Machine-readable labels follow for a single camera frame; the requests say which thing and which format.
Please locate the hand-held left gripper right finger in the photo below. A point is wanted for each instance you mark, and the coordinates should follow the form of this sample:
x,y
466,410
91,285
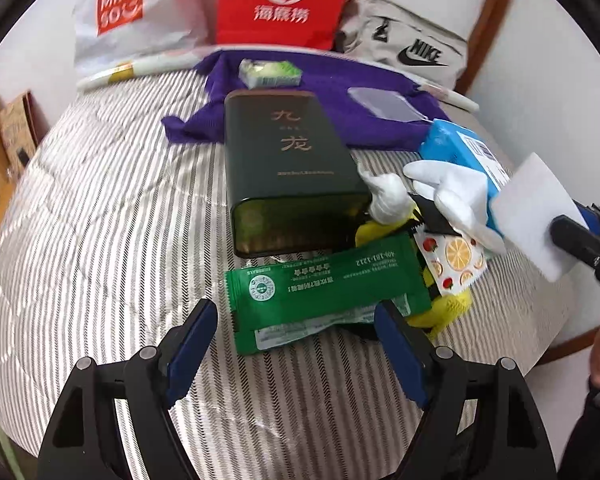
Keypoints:
x,y
395,345

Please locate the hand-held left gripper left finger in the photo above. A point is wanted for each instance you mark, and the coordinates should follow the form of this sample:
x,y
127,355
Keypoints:
x,y
190,345

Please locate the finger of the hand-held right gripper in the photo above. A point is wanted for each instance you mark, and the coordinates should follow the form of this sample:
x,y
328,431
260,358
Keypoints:
x,y
575,237
591,216

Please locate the white sponge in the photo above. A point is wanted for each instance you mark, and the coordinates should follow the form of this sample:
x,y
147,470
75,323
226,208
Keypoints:
x,y
530,210

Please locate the green foil packet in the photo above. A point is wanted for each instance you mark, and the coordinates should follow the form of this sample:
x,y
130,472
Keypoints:
x,y
320,285

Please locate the fruit print wipe packet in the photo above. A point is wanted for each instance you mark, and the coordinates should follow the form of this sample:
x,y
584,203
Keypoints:
x,y
457,260

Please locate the white glove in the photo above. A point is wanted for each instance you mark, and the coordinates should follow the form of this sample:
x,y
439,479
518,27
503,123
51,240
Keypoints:
x,y
390,195
460,190

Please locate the clear plastic bag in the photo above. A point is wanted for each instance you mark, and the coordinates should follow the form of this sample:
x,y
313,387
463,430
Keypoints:
x,y
385,102

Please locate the blue cardboard box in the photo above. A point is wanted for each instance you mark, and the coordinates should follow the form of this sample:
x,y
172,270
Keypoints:
x,y
447,145

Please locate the dark green tin box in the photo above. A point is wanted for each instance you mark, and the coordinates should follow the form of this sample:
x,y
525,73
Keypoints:
x,y
290,180

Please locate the person's dark pants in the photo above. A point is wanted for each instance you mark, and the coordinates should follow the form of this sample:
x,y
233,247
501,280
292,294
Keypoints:
x,y
595,435

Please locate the purple towel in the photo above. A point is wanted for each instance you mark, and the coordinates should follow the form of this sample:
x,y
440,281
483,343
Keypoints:
x,y
325,85

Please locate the patterned cardboard box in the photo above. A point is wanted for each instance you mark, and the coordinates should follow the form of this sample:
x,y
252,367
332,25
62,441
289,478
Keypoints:
x,y
17,130

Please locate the white rolled mat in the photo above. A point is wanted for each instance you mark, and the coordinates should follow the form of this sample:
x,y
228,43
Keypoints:
x,y
145,65

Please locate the green white tissue pack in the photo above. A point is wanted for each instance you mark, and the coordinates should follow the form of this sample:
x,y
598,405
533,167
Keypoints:
x,y
270,72

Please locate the grey Nike bag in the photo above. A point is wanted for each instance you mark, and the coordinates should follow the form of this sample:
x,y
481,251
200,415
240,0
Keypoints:
x,y
370,15

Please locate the red paper bag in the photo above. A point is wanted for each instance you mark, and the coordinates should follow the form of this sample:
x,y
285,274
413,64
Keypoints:
x,y
240,10

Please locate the white plastic shopping bag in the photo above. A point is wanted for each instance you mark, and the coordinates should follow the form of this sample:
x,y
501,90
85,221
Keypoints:
x,y
170,5

